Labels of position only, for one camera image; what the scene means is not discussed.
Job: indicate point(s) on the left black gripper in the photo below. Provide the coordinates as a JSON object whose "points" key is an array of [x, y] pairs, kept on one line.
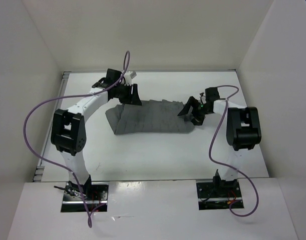
{"points": [[133, 98]]}

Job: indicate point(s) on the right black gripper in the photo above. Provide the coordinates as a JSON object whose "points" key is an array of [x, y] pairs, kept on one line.
{"points": [[198, 120]]}

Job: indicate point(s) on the grey pleated skirt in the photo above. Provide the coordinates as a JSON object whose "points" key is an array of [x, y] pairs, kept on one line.
{"points": [[151, 117]]}

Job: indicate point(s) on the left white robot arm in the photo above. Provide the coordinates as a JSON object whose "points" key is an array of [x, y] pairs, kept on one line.
{"points": [[68, 133]]}

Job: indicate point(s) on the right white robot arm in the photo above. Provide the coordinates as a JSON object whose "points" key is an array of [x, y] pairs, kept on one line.
{"points": [[243, 131]]}

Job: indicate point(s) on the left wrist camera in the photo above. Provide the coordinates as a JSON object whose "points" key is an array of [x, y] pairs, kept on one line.
{"points": [[128, 78]]}

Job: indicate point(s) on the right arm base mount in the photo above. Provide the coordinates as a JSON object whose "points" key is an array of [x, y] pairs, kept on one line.
{"points": [[218, 194]]}

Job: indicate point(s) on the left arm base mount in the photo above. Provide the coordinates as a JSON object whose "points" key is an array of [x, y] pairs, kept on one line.
{"points": [[96, 200]]}

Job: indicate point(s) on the aluminium table edge rail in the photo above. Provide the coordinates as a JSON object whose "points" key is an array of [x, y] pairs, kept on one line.
{"points": [[38, 174]]}

